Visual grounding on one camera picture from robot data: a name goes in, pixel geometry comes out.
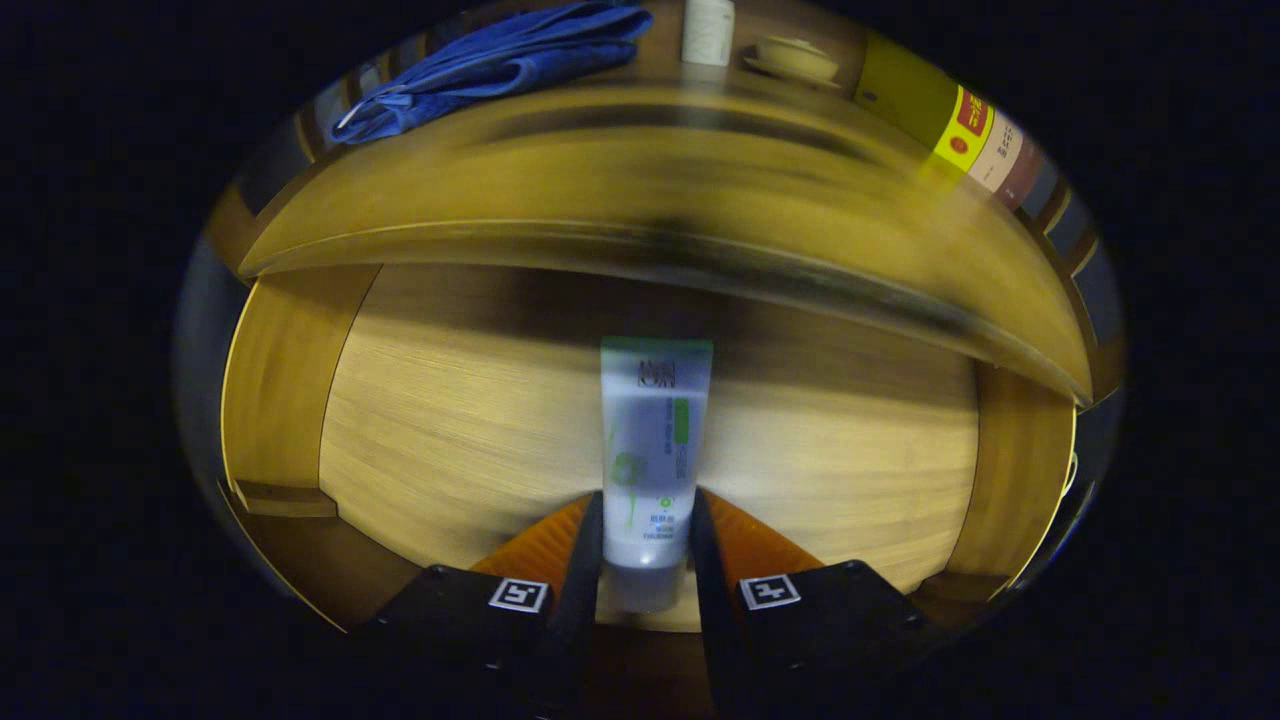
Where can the white pump bottle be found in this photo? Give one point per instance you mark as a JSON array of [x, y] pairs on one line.
[[708, 35]]

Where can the beige saucer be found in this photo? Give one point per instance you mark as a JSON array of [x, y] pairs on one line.
[[790, 76]]

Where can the white green tube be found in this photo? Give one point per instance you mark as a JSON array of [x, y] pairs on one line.
[[655, 450]]

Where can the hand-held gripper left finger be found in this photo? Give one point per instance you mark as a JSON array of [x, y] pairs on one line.
[[580, 600]]

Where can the blue folded towel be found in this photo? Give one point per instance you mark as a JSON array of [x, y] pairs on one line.
[[500, 60]]

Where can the brown book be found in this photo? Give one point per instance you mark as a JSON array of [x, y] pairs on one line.
[[1022, 175]]

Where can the wooden countertop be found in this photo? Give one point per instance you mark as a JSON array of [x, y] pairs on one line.
[[600, 170]]

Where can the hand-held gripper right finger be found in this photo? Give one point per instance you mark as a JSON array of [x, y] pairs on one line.
[[712, 600]]

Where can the wooden cabinet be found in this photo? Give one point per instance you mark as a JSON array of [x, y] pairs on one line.
[[228, 225]]

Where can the yellow book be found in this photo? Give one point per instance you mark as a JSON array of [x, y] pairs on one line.
[[900, 90]]

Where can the orange book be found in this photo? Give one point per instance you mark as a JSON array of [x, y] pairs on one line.
[[998, 150]]

